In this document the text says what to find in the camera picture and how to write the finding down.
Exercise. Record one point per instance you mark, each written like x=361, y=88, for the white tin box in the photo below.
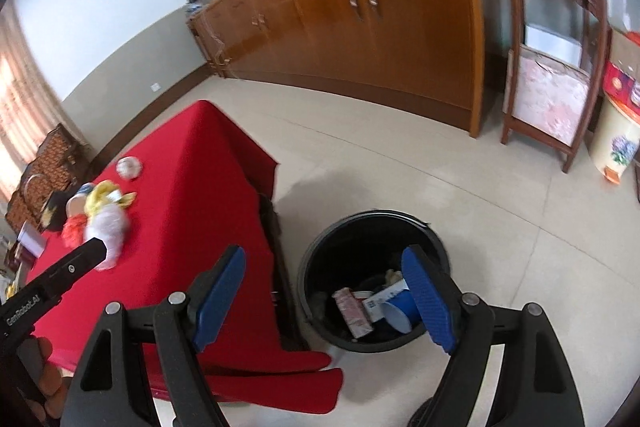
x=30, y=239

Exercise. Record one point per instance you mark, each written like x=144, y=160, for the pink floral bag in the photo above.
x=550, y=102

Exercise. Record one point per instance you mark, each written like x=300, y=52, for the brown wooden sideboard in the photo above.
x=390, y=42

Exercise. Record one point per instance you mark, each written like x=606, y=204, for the cardboard box with red print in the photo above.
x=620, y=87

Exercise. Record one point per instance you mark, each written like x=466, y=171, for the white paper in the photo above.
x=129, y=167

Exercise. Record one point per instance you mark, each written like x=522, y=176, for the clear plastic bag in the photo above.
x=110, y=227

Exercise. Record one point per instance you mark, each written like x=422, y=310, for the person's left hand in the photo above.
x=46, y=372

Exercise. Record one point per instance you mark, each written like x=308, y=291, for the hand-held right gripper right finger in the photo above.
x=430, y=302

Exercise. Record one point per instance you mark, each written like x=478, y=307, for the white paper cup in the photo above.
x=77, y=206

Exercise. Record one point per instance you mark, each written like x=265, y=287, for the pink white carton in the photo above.
x=352, y=312

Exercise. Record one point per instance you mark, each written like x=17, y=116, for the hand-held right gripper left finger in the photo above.
x=220, y=302

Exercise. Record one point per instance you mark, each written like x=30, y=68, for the red tablecloth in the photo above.
x=200, y=187

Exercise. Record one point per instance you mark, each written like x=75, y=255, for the wooden bench with patterned back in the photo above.
x=55, y=157

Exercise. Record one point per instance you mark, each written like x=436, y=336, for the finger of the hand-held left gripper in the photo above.
x=75, y=267

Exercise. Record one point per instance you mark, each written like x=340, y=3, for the blue paper cup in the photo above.
x=400, y=312

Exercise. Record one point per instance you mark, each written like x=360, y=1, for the black trash bin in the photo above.
x=320, y=267

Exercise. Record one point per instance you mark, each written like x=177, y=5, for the beige patterned curtain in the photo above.
x=20, y=107

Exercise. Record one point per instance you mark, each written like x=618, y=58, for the cream floral waste bin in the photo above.
x=615, y=142

